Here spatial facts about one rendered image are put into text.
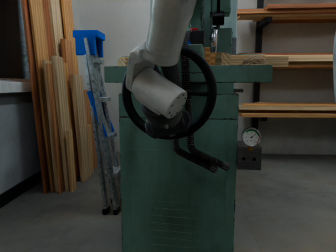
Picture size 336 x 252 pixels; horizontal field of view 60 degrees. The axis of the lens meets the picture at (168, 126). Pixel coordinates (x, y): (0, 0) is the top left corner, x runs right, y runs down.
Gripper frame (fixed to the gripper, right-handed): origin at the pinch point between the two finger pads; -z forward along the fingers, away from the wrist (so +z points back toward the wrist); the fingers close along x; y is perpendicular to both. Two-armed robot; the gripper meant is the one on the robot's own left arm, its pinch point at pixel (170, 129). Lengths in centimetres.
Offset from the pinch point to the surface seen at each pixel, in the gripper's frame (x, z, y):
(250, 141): 23.9, -19.6, -3.4
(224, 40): 31, -33, 49
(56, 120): -88, -113, 79
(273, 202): 51, -147, -13
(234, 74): 25.4, -13.9, 19.5
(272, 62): 43, -25, 27
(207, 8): 28, -28, 65
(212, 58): 21.4, -20.8, 33.1
